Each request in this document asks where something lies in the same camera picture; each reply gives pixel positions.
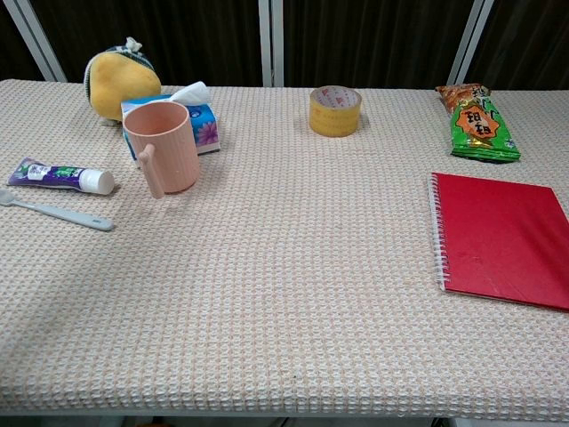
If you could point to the yellow plush toy striped hat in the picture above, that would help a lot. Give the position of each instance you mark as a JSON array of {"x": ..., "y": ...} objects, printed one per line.
[{"x": 120, "y": 82}]

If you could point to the beige waffle tablecloth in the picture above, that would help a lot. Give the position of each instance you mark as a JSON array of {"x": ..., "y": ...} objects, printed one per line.
[{"x": 275, "y": 267}]

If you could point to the purple toothpaste tube white cap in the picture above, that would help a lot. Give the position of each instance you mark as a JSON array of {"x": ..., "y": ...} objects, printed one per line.
[{"x": 49, "y": 175}]

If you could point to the blue floral tissue pack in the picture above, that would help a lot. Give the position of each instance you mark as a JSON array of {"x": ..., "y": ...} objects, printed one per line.
[{"x": 205, "y": 130}]

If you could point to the light grey toothbrush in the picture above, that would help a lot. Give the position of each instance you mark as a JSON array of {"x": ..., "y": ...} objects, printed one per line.
[{"x": 66, "y": 216}]

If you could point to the pink plastic mug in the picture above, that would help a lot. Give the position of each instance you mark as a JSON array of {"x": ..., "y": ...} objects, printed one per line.
[{"x": 171, "y": 147}]

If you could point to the green orange snack bag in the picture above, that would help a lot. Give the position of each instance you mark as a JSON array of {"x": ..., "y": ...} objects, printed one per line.
[{"x": 482, "y": 129}]

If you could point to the yellow clear tape roll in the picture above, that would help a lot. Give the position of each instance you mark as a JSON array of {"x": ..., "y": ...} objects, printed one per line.
[{"x": 331, "y": 122}]

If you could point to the red spiral notebook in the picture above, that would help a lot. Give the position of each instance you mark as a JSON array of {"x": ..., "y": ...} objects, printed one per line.
[{"x": 502, "y": 240}]

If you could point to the grey aluminium frame post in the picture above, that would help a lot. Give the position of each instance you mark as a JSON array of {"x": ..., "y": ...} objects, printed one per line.
[
  {"x": 37, "y": 40},
  {"x": 471, "y": 40},
  {"x": 271, "y": 44}
]

